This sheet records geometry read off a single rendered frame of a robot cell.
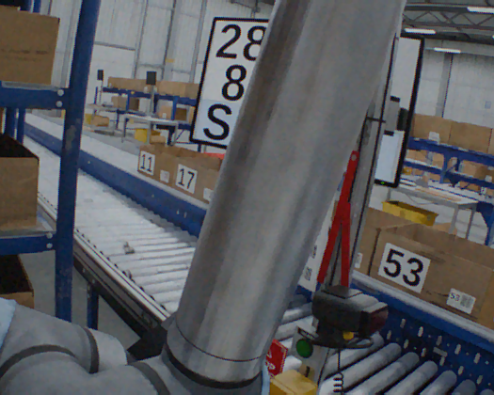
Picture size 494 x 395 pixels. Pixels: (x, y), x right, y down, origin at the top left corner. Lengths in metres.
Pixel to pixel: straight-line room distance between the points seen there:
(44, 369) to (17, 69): 0.40
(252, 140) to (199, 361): 0.18
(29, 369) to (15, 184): 0.34
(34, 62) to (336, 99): 0.44
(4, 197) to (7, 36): 0.22
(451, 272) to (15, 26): 1.19
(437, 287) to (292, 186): 1.08
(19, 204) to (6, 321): 0.28
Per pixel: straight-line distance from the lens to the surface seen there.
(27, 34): 0.62
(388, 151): 0.83
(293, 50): 0.27
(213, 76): 0.99
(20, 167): 0.63
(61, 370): 0.36
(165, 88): 11.13
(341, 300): 0.69
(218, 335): 0.33
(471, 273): 1.28
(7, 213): 0.65
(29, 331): 0.40
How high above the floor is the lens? 1.35
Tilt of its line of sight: 12 degrees down
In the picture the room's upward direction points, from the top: 10 degrees clockwise
